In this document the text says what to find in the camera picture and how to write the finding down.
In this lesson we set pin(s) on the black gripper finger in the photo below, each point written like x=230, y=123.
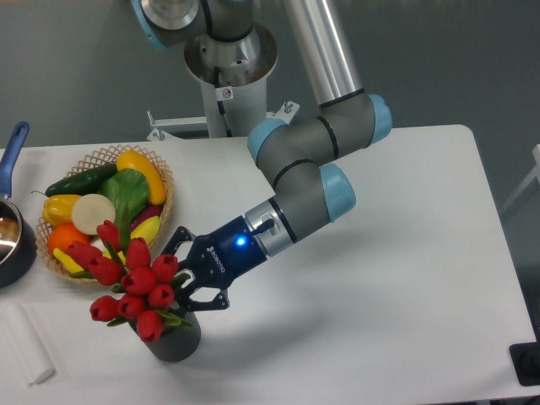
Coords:
x=183, y=295
x=181, y=236

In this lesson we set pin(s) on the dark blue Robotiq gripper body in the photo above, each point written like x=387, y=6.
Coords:
x=217, y=259

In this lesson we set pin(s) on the red tulip bouquet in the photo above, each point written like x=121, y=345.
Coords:
x=147, y=286

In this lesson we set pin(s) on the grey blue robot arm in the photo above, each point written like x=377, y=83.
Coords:
x=231, y=56

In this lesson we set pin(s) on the dark grey ribbed vase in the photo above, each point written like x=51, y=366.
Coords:
x=177, y=343

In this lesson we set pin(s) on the purple eggplant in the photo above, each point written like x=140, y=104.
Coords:
x=149, y=212

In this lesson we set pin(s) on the yellow banana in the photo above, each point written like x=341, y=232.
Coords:
x=145, y=230

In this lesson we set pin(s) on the yellow squash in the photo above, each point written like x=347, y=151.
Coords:
x=134, y=160

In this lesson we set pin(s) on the green leafy cabbage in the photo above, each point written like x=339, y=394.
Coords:
x=128, y=190

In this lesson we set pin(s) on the beige round disc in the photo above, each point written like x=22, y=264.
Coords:
x=90, y=211

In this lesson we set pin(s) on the green cucumber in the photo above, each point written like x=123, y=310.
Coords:
x=83, y=183

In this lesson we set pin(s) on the orange fruit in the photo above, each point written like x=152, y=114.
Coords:
x=63, y=236

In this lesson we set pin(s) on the yellow bell pepper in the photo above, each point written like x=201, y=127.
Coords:
x=57, y=210

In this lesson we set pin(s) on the white rolled cloth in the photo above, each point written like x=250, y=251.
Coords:
x=31, y=355

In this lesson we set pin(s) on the black device at table edge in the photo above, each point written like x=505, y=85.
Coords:
x=525, y=359

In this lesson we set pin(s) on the white chair part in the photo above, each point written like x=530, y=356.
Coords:
x=524, y=190

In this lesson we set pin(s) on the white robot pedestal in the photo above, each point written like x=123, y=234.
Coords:
x=234, y=111

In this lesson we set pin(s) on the white metal base bracket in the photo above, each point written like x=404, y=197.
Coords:
x=197, y=127

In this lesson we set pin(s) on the blue handled saucepan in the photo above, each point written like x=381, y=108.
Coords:
x=18, y=244

